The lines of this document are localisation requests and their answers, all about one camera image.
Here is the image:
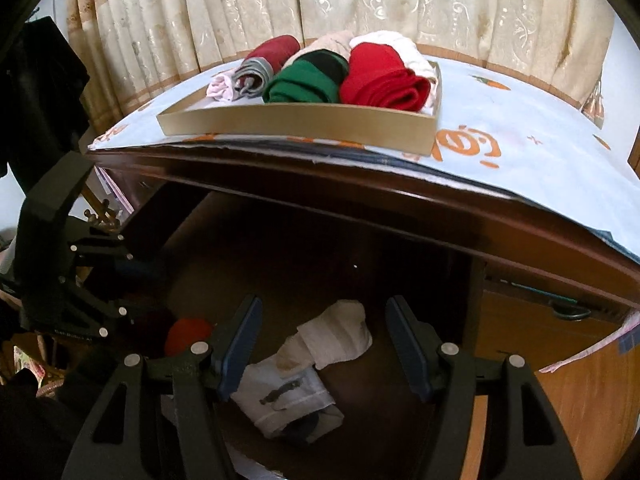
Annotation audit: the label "small pink underwear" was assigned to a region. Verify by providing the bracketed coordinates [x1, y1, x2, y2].
[206, 71, 241, 104]

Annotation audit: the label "beige underwear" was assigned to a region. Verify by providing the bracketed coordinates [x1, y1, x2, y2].
[287, 30, 357, 69]

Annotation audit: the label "green and black underwear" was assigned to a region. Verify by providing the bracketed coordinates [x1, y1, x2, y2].
[261, 50, 349, 105]

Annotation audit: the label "maroon underwear grey waistband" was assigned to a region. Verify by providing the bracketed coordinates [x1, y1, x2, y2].
[232, 35, 302, 100]

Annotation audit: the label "white underwear dark print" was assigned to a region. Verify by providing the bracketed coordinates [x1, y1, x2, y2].
[230, 355, 346, 442]

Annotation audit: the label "curtain tassel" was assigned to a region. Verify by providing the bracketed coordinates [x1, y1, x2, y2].
[582, 77, 609, 124]

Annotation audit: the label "dark wooden desk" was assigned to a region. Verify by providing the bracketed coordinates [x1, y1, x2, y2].
[87, 145, 640, 480]

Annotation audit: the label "dark hanging clothes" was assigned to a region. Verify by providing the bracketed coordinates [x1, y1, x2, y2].
[0, 15, 92, 192]

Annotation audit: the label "small red underwear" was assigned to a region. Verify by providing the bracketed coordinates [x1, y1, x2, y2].
[164, 317, 216, 359]

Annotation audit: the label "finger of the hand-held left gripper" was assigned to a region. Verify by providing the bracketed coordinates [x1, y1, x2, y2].
[60, 271, 177, 342]
[70, 229, 167, 282]

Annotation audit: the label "side drawer with handle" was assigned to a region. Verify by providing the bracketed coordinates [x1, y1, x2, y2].
[480, 280, 628, 378]

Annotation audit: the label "cream underwear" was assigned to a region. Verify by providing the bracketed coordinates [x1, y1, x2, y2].
[279, 300, 373, 372]

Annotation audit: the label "persimmon print tablecloth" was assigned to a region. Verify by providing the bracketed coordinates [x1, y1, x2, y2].
[87, 52, 640, 266]

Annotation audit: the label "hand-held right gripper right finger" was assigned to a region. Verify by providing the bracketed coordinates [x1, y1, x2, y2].
[385, 295, 596, 480]

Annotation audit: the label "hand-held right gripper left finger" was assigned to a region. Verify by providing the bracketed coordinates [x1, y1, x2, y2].
[60, 294, 264, 480]

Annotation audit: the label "shallow gold cardboard box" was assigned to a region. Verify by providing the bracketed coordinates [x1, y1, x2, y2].
[156, 60, 442, 157]

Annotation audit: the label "beige floral curtain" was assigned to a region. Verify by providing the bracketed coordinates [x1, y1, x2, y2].
[65, 0, 616, 111]

